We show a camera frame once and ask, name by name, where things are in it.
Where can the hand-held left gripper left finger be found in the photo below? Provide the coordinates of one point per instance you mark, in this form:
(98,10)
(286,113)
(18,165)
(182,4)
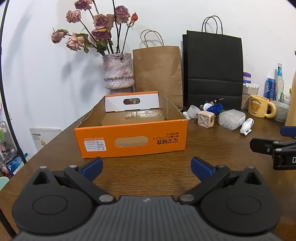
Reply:
(93,168)

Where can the translucent plastic container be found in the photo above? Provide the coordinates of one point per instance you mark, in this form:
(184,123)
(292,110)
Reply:
(231,119)

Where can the grey ceramic mug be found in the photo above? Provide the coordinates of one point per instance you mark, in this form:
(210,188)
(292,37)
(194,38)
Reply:
(282,111)

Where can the black paper bag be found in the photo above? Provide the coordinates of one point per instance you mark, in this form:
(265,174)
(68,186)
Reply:
(212,64)

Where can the white wall panel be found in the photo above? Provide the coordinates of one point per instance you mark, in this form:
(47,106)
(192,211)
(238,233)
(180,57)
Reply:
(44,136)

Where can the clear glass bottle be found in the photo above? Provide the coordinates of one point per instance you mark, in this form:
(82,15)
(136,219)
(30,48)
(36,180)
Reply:
(279,83)

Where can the metal storage rack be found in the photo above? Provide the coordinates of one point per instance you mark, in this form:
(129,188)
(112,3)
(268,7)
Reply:
(5,139)

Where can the beige cube charger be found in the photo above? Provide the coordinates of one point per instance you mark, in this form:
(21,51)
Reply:
(204,120)

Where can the black tripod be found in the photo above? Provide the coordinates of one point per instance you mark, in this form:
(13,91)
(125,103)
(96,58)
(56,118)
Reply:
(4,97)

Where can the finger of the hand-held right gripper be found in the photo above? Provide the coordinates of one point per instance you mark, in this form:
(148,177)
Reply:
(289,132)
(261,145)

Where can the brown paper bag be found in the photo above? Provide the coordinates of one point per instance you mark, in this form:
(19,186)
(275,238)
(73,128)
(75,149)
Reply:
(157,74)

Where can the small white spray bottle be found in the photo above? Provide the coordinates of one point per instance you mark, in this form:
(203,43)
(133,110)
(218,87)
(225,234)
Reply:
(247,125)

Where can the dried rose bouquet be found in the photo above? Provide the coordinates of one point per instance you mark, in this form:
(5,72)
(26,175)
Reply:
(101,23)

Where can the purple textured vase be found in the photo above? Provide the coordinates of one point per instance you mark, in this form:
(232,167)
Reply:
(118,69)

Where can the green plastic basin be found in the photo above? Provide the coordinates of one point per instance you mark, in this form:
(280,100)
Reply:
(3,183)

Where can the blue plastic cap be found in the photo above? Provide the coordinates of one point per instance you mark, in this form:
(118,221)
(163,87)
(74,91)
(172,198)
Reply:
(216,108)

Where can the clear canister with white lid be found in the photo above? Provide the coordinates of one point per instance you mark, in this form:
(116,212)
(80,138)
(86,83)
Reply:
(246,97)

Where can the blue drink can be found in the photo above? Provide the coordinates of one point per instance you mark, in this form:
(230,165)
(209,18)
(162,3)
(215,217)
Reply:
(269,89)

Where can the orange cardboard box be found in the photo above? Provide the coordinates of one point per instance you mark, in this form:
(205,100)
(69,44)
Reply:
(161,144)

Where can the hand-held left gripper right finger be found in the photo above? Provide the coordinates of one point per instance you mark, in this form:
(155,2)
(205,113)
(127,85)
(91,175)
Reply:
(200,167)

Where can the tan bottle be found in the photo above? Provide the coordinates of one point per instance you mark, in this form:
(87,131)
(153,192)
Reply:
(291,104)

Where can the jar with purple lid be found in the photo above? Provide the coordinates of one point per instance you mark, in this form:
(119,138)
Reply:
(246,77)

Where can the blue printed bag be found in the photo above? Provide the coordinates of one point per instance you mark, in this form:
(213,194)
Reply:
(15,164)

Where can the yellow bear mug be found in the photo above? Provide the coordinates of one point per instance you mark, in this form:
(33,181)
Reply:
(257,105)

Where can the white tape roll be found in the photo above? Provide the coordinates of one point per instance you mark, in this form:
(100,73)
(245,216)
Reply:
(193,111)

